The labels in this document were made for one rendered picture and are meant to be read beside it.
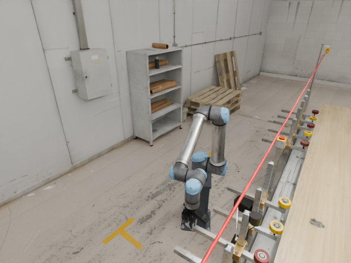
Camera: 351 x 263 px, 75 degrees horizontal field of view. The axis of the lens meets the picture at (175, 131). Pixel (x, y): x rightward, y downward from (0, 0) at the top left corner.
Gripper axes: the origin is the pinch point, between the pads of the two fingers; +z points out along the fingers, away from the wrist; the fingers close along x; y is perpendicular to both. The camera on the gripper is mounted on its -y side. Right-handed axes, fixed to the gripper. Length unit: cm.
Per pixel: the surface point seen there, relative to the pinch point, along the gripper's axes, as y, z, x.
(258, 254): -40.3, -7.8, 0.1
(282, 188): -38, 21, -101
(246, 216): -30.0, -27.6, -2.3
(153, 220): 74, 83, -46
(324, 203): -67, -7, -63
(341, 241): -77, -7, -35
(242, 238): -29.8, -10.6, -2.3
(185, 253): -9.0, -13.4, 25.5
